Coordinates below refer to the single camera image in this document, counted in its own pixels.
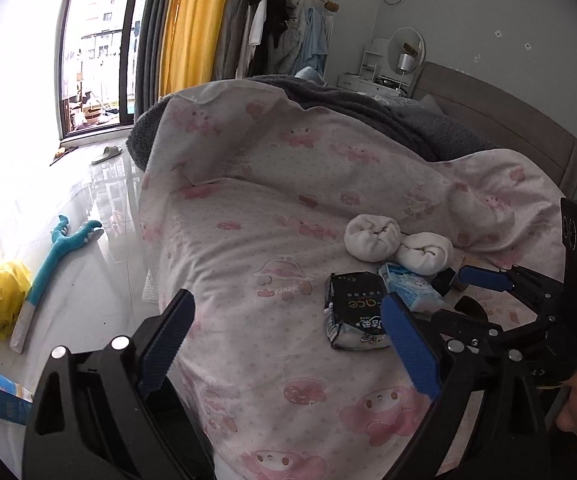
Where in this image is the round white mirror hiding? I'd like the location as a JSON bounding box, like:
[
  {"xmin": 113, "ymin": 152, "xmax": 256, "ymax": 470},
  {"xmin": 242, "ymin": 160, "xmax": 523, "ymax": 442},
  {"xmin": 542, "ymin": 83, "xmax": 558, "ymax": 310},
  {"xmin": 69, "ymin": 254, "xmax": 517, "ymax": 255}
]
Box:
[{"xmin": 387, "ymin": 27, "xmax": 426, "ymax": 97}]

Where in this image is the beige hanging jacket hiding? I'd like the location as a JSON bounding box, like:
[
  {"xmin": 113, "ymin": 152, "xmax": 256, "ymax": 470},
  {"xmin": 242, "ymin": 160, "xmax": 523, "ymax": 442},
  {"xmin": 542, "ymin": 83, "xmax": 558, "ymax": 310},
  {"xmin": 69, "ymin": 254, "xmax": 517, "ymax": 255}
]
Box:
[{"xmin": 268, "ymin": 0, "xmax": 315, "ymax": 77}]

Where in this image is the rolled white sock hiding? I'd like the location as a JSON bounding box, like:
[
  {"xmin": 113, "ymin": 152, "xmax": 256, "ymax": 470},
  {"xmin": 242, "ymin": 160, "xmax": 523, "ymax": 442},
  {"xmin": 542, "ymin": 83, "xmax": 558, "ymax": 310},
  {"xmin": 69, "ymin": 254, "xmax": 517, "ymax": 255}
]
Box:
[
  {"xmin": 398, "ymin": 231, "xmax": 454, "ymax": 276},
  {"xmin": 344, "ymin": 214, "xmax": 401, "ymax": 262}
]

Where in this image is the teal toy grabber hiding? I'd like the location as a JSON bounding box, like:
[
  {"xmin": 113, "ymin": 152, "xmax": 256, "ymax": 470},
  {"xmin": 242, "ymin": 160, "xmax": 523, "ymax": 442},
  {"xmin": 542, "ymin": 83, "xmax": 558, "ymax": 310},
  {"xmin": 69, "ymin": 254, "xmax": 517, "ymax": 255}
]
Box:
[{"xmin": 10, "ymin": 215, "xmax": 103, "ymax": 353}]

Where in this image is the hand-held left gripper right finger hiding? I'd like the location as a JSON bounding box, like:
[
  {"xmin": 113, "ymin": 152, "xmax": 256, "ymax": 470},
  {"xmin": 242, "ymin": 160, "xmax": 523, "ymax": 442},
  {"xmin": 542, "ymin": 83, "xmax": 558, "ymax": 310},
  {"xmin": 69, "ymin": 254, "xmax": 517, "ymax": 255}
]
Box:
[{"xmin": 382, "ymin": 291, "xmax": 555, "ymax": 480}]

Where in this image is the grey curtain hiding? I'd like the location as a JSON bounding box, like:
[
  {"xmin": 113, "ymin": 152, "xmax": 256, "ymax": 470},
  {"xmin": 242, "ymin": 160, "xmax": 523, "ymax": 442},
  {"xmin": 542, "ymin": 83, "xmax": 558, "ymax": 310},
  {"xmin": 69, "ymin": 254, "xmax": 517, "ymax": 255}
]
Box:
[
  {"xmin": 136, "ymin": 0, "xmax": 179, "ymax": 121},
  {"xmin": 214, "ymin": 0, "xmax": 274, "ymax": 81}
]

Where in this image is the white hanging garment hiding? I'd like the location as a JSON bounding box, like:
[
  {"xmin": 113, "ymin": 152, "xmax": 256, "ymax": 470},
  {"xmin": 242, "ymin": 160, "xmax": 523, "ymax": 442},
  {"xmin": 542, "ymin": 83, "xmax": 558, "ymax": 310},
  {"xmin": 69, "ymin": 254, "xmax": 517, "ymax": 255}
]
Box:
[{"xmin": 248, "ymin": 0, "xmax": 269, "ymax": 50}]

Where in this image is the white dresser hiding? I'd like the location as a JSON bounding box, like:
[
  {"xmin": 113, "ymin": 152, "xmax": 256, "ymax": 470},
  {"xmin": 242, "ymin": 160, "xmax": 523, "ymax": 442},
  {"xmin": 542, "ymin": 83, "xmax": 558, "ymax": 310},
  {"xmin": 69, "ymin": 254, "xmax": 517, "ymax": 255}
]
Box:
[{"xmin": 338, "ymin": 72, "xmax": 410, "ymax": 99}]

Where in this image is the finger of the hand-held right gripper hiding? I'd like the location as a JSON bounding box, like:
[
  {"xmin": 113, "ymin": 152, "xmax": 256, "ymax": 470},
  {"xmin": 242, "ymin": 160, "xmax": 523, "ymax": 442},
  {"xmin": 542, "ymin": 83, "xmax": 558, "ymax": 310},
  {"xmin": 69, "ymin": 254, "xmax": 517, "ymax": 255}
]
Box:
[
  {"xmin": 458, "ymin": 264, "xmax": 565, "ymax": 313},
  {"xmin": 431, "ymin": 296, "xmax": 561, "ymax": 358}
]

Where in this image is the light blue hanging shirt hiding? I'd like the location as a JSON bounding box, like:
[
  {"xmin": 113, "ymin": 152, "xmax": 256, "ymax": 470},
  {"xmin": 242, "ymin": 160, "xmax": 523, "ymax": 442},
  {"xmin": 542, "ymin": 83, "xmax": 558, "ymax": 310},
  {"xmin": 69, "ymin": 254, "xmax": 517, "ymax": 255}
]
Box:
[{"xmin": 298, "ymin": 7, "xmax": 330, "ymax": 80}]

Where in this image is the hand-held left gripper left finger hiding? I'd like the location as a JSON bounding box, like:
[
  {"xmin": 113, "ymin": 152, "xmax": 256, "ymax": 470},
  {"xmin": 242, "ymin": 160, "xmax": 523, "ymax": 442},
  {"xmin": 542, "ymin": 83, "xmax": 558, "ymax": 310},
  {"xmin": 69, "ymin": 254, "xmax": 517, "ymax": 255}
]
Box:
[{"xmin": 23, "ymin": 288, "xmax": 216, "ymax": 480}]

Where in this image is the black tissue packet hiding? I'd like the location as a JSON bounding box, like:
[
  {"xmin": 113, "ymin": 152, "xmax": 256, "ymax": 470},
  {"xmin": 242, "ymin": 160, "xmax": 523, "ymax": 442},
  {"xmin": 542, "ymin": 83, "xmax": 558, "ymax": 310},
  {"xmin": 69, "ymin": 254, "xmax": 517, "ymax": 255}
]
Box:
[{"xmin": 324, "ymin": 272, "xmax": 393, "ymax": 352}]

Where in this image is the pink printed blanket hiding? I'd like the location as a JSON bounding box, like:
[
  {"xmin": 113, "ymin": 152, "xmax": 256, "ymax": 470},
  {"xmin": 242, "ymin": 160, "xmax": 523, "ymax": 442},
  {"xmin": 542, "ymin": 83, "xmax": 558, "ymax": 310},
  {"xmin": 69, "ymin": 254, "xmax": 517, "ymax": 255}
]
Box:
[{"xmin": 138, "ymin": 80, "xmax": 569, "ymax": 480}]

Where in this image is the grey fleece blanket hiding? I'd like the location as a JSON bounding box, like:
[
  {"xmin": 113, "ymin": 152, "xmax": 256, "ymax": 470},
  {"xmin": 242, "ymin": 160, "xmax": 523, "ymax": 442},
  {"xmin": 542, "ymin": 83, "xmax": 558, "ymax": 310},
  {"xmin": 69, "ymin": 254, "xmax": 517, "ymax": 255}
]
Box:
[{"xmin": 126, "ymin": 74, "xmax": 514, "ymax": 171}]

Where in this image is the black hanging garment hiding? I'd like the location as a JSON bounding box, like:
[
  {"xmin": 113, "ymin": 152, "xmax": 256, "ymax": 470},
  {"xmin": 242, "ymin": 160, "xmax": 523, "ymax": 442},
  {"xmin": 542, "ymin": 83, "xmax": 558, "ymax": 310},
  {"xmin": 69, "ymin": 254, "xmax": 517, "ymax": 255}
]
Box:
[{"xmin": 248, "ymin": 0, "xmax": 291, "ymax": 36}]

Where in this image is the white shelf rack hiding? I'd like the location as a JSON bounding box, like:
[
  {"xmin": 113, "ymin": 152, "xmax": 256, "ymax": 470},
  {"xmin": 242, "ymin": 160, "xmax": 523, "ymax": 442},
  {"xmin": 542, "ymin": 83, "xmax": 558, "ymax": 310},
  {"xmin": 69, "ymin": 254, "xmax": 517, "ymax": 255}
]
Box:
[{"xmin": 361, "ymin": 40, "xmax": 394, "ymax": 79}]

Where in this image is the yellow curtain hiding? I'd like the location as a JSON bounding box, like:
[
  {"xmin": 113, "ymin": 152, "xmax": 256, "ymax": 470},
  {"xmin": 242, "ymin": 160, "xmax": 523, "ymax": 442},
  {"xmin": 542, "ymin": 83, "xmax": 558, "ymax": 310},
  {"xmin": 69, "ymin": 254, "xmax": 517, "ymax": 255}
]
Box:
[{"xmin": 158, "ymin": 0, "xmax": 236, "ymax": 98}]

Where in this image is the cardboard tube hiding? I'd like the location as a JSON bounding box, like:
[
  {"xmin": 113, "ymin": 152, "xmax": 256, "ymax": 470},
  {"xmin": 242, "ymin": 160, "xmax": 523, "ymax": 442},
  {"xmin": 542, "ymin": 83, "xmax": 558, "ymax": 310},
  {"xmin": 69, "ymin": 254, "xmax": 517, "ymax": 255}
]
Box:
[{"xmin": 449, "ymin": 257, "xmax": 481, "ymax": 295}]

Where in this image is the dark window frame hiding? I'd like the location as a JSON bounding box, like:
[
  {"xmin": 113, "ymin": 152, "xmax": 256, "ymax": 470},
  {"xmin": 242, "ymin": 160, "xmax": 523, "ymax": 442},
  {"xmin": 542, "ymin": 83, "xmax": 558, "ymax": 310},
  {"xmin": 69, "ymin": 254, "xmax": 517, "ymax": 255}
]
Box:
[{"xmin": 58, "ymin": 0, "xmax": 145, "ymax": 143}]

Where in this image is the small black packet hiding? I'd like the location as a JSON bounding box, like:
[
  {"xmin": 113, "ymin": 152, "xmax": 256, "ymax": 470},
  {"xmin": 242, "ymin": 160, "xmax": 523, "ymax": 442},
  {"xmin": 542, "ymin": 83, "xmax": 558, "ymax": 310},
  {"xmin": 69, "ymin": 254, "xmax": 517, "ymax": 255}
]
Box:
[{"xmin": 431, "ymin": 267, "xmax": 457, "ymax": 297}]

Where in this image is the light blue tissue packet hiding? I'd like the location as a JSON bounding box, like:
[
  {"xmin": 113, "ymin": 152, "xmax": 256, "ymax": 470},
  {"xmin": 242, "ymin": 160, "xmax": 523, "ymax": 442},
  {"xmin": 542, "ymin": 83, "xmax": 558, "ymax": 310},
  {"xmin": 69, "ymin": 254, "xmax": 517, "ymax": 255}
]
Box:
[{"xmin": 378, "ymin": 261, "xmax": 446, "ymax": 313}]

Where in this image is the pale slipper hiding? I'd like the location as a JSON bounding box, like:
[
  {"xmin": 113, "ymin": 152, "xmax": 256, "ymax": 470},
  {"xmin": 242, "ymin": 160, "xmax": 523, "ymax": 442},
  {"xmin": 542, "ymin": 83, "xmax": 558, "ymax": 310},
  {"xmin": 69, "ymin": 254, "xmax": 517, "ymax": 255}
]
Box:
[{"xmin": 91, "ymin": 145, "xmax": 124, "ymax": 165}]

